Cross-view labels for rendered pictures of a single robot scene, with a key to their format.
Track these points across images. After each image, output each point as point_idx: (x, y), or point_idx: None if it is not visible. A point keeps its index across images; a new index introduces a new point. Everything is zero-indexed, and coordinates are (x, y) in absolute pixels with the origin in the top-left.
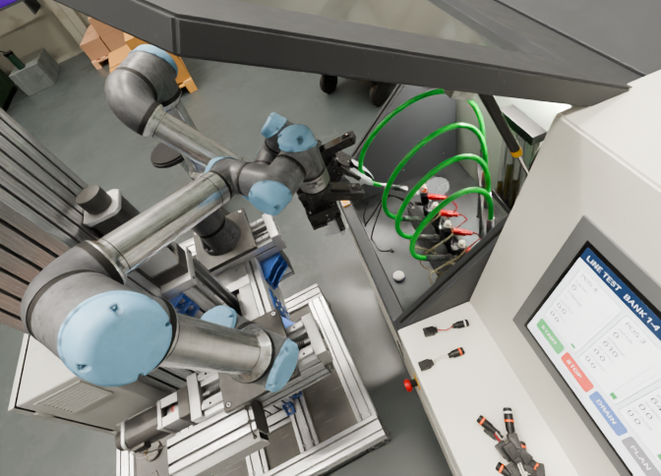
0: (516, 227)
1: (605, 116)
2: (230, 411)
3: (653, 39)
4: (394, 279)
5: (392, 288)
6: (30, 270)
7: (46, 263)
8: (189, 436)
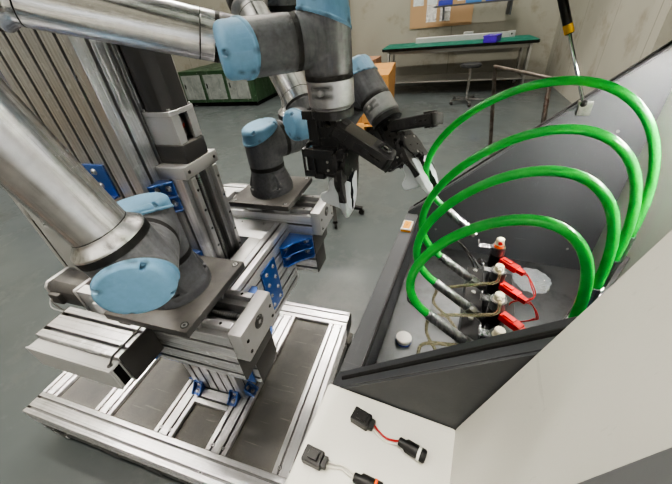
0: (613, 317)
1: None
2: (108, 317)
3: None
4: (396, 339)
5: (374, 336)
6: (31, 36)
7: (44, 35)
8: (84, 318)
